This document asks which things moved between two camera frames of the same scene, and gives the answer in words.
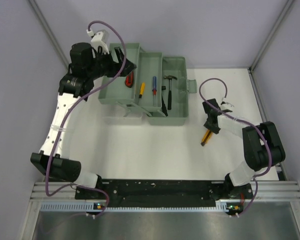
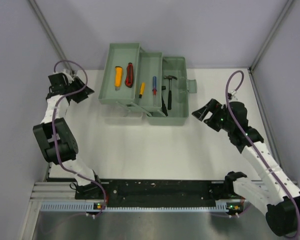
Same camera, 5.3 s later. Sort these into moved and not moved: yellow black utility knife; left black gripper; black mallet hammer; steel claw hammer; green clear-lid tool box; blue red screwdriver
Moved: yellow black utility knife; left black gripper
Not moved: steel claw hammer; green clear-lid tool box; black mallet hammer; blue red screwdriver
